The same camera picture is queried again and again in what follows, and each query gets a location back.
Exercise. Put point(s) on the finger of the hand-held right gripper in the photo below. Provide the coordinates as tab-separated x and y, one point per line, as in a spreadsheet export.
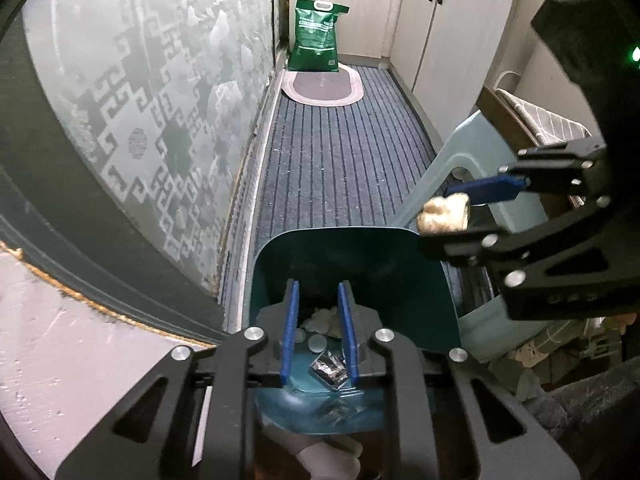
495	187
465	247

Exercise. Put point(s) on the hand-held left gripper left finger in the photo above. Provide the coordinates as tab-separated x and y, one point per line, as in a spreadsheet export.
290	330

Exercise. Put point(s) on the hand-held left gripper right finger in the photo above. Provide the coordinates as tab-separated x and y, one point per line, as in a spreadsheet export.
350	330

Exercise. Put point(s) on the beige ginger piece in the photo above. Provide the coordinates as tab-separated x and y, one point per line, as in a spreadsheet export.
442	215

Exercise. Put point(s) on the silver foil wrapper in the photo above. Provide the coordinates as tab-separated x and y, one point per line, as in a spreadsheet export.
327	370

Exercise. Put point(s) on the teal trash bin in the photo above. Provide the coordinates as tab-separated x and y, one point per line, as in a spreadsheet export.
350	255

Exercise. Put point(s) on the small grey round disc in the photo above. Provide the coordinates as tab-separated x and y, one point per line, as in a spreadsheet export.
317	344
301	335

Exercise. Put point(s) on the light blue plastic stool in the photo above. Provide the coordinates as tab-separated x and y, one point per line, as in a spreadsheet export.
465	145

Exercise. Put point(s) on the grey checked tablecloth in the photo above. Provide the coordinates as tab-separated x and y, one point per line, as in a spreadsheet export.
545	120

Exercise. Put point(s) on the white pipe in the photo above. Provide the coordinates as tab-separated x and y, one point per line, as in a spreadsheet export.
502	77

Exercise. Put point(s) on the dark patterned cloth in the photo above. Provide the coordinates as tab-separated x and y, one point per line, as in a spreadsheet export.
560	360

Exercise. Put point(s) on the blue striped carpet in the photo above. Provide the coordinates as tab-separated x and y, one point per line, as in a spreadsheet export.
340	160

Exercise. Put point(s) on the oval pink floor mat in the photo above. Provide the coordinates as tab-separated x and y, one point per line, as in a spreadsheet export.
322	87

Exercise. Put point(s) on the white low kitchen cabinet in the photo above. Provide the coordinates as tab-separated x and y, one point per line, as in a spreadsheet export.
350	5

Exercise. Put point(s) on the green rice bag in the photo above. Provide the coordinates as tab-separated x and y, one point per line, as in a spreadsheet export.
317	35

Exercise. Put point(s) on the frosted patterned glass door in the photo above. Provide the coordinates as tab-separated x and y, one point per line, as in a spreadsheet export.
150	110

